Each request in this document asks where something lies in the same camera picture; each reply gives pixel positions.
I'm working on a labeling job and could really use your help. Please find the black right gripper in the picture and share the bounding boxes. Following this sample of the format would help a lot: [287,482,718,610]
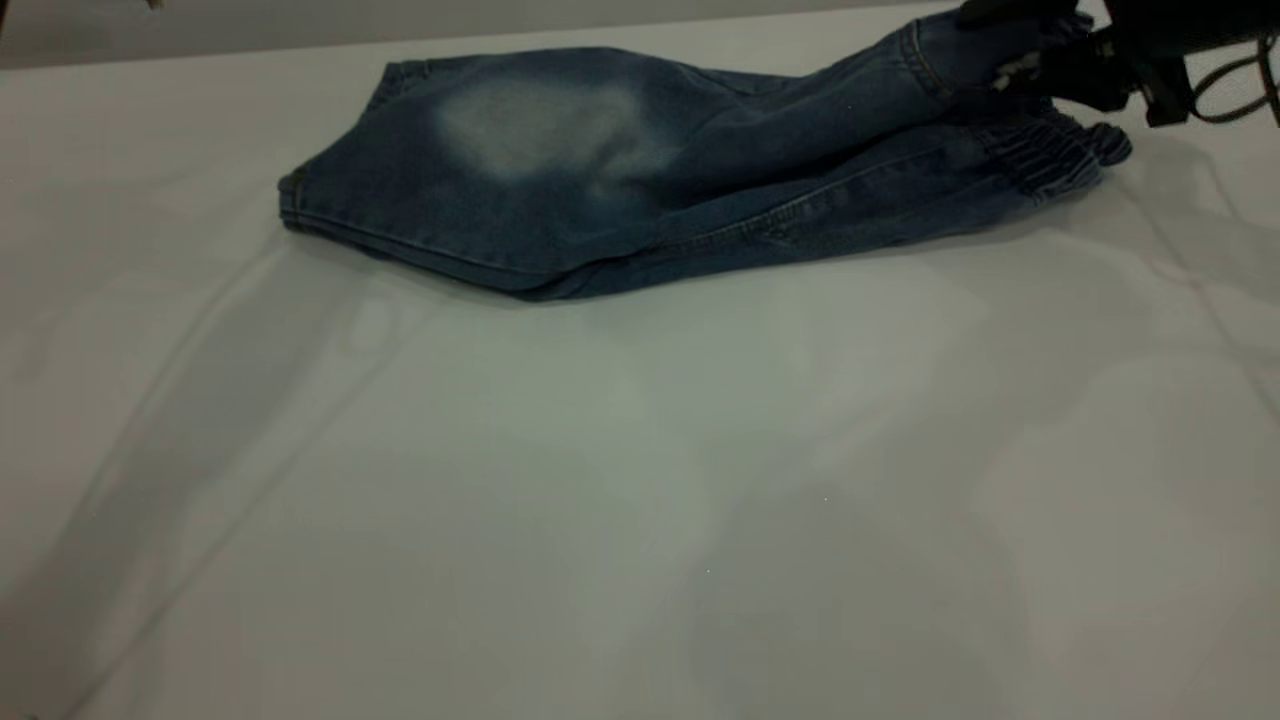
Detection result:
[957,0,1191,128]

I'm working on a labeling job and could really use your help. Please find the blue denim shorts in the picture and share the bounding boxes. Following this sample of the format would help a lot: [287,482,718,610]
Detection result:
[278,10,1133,301]

